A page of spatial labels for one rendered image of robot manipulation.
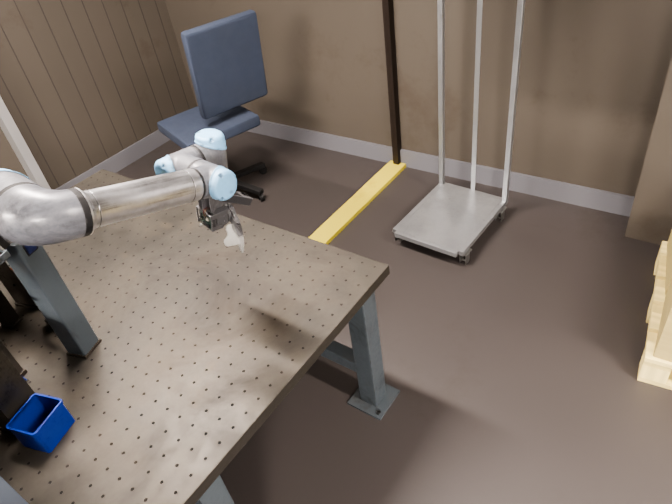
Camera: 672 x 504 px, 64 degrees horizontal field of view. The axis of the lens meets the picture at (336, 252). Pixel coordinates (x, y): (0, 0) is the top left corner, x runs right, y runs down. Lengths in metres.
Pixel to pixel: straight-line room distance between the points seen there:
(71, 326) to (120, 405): 0.29
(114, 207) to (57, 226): 0.11
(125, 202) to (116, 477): 0.71
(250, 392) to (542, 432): 1.18
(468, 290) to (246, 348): 1.40
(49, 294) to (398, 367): 1.41
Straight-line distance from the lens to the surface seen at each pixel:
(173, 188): 1.21
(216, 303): 1.81
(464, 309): 2.64
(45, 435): 1.63
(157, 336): 1.79
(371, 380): 2.14
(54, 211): 1.10
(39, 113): 4.12
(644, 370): 2.45
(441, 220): 3.00
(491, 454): 2.19
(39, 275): 1.66
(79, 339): 1.80
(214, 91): 3.28
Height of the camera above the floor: 1.88
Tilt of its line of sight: 39 degrees down
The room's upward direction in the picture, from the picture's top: 9 degrees counter-clockwise
